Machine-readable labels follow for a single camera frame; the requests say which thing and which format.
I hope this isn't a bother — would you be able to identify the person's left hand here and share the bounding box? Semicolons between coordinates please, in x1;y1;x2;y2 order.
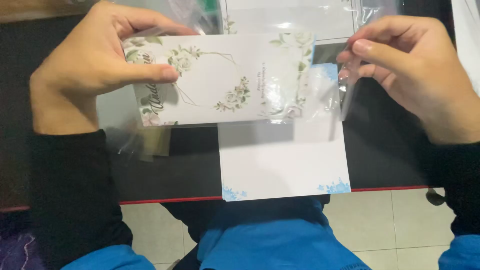
29;0;198;136

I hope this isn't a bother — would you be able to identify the person's right hand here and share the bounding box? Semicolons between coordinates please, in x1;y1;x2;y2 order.
336;15;480;146

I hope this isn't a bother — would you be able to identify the clear plastic card sleeve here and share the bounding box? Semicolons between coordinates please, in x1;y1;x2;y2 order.
259;35;362;125

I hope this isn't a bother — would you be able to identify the white floral invitation card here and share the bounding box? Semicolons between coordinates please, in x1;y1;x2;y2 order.
122;32;316;127

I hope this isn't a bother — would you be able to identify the white cloth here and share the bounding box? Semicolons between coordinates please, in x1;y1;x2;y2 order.
451;0;480;96

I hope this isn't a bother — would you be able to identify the loose clear plastic sleeve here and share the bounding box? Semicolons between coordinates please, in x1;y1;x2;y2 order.
96;85;174;163

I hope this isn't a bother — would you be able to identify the pile of clear plastic sleeves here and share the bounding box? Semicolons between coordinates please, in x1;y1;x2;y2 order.
112;0;226;37

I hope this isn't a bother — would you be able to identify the stack of wrapped floral cards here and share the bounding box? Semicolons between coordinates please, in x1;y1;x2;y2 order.
220;0;361;45

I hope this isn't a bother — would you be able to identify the stack of blue-cornered white cards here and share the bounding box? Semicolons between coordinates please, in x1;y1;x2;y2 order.
217;63;352;202

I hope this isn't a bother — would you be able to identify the purple fabric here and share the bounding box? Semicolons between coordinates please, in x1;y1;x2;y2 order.
0;232;46;270

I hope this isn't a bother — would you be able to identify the person's blue clothing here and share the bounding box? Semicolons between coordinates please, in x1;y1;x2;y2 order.
61;195;480;270

